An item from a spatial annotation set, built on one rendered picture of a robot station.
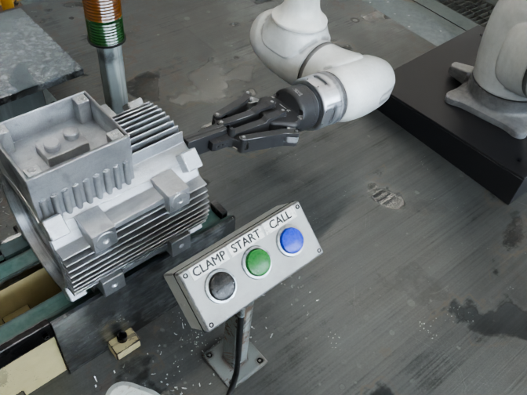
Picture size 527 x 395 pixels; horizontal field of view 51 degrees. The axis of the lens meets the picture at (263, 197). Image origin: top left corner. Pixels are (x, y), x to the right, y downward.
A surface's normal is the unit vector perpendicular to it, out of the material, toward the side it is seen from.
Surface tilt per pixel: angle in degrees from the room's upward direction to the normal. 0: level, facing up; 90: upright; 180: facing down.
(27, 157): 0
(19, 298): 90
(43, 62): 0
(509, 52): 91
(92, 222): 0
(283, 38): 77
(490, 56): 95
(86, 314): 90
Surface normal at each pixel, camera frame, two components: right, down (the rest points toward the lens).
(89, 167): 0.66, 0.59
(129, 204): 0.08, -0.67
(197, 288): 0.48, -0.13
